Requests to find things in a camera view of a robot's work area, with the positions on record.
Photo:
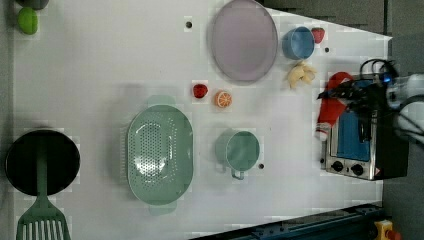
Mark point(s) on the purple oval plate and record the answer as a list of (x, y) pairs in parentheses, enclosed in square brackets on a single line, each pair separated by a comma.
[(244, 40)]

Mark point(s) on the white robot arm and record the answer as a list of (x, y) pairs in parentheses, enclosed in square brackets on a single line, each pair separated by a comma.
[(401, 98)]

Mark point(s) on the green slotted spatula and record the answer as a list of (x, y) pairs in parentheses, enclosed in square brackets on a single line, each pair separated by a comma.
[(42, 221)]

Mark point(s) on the red plush ketchup bottle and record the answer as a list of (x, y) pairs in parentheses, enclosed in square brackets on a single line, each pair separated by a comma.
[(330, 109)]

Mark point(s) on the blue metal frame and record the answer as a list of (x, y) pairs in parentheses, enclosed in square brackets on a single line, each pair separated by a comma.
[(353, 223)]

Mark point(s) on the yellow red emergency button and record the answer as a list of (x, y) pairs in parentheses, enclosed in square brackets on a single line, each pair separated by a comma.
[(385, 231)]

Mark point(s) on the small red strawberry toy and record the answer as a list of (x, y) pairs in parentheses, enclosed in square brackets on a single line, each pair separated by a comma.
[(200, 91)]

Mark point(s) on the green lime toy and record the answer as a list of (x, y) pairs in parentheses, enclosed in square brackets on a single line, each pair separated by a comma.
[(28, 21)]

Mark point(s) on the black cylinder container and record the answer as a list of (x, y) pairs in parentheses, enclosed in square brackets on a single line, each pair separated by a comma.
[(34, 4)]

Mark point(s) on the green oval strainer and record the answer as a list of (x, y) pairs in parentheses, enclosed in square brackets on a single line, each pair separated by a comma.
[(160, 165)]

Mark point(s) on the black pan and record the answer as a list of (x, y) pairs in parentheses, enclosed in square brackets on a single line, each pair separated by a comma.
[(63, 161)]

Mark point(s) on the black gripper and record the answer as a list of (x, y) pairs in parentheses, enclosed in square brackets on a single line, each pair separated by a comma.
[(363, 98)]

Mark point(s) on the green pot with handle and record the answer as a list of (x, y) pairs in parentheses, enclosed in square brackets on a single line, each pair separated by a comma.
[(238, 150)]

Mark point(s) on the orange slice toy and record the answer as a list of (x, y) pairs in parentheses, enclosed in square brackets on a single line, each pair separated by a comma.
[(223, 99)]

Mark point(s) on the blue cup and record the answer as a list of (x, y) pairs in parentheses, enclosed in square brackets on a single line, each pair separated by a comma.
[(298, 43)]

